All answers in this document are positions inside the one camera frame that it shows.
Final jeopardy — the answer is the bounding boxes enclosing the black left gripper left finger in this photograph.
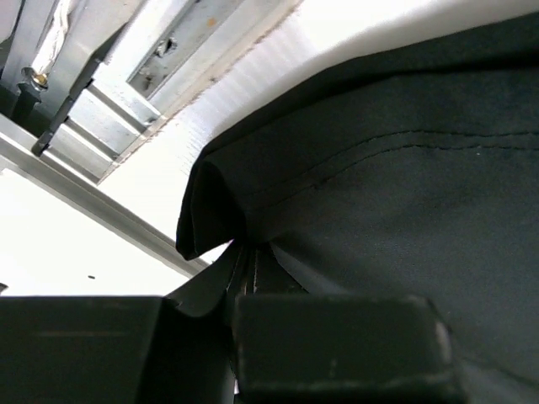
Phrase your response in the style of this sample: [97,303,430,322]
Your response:
[0,243,241,404]

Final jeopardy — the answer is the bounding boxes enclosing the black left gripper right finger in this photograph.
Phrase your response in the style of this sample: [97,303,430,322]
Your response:
[233,247,468,404]

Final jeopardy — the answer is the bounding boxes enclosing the aluminium table frame rail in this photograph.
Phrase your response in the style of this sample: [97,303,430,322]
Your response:
[1,1,297,276]

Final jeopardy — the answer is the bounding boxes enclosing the black trousers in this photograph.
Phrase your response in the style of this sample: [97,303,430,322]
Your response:
[176,13,538,403]

